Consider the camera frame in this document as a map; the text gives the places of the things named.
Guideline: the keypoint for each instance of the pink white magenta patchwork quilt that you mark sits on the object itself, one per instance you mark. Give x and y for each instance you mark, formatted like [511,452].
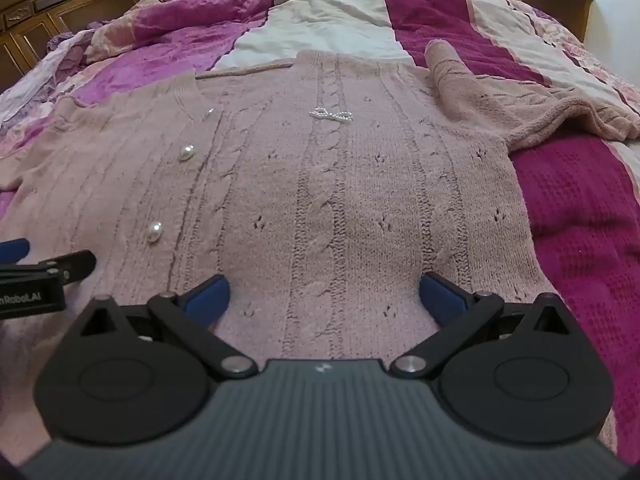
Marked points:
[310,25]

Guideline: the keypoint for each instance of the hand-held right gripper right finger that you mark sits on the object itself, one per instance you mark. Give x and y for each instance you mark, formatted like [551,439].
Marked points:
[440,296]

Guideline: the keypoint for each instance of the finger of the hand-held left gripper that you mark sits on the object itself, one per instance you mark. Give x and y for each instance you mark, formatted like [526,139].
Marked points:
[75,262]
[14,251]

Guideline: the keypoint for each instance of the dark carved wooden cabinet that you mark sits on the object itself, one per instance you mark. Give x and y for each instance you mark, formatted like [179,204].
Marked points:
[45,10]

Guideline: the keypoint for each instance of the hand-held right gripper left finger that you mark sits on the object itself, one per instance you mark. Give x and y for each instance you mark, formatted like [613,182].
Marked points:
[210,296]

